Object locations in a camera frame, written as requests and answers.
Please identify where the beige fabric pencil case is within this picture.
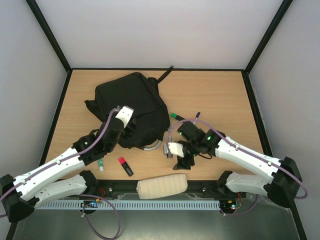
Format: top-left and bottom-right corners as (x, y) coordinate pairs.
(136, 173), (188, 200)

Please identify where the black student backpack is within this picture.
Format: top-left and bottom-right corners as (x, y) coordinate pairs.
(84, 72), (166, 151)

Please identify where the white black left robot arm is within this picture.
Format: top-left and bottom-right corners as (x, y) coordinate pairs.
(0, 116), (136, 223)

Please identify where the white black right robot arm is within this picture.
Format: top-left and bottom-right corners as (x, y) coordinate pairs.
(165, 119), (303, 208)

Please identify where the pink black highlighter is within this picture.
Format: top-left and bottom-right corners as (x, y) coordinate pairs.
(118, 157), (134, 177)

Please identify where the blue cap white marker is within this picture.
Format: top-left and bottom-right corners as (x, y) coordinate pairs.
(193, 112), (201, 125)

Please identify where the green black highlighter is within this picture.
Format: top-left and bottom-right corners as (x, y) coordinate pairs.
(170, 112), (185, 121)

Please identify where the green white glue stick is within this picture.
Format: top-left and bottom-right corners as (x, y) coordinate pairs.
(97, 159), (104, 172)

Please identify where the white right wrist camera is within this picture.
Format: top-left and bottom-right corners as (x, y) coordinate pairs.
(163, 142), (185, 158)

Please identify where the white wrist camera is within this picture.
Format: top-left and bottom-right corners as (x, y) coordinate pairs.
(115, 105), (134, 129)
(163, 142), (185, 158)

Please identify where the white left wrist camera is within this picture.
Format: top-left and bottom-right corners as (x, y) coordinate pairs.
(115, 105), (134, 129)

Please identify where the light blue cable duct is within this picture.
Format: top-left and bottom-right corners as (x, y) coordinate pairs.
(39, 199), (220, 211)

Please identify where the black enclosure frame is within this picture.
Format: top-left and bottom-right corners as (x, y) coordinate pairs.
(4, 0), (308, 240)

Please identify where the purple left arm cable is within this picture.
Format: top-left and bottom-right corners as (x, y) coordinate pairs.
(0, 108), (121, 240)

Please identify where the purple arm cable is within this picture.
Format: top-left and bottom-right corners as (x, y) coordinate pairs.
(163, 119), (309, 217)
(0, 108), (121, 240)

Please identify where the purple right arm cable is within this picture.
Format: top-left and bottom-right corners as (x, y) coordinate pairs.
(163, 119), (309, 217)

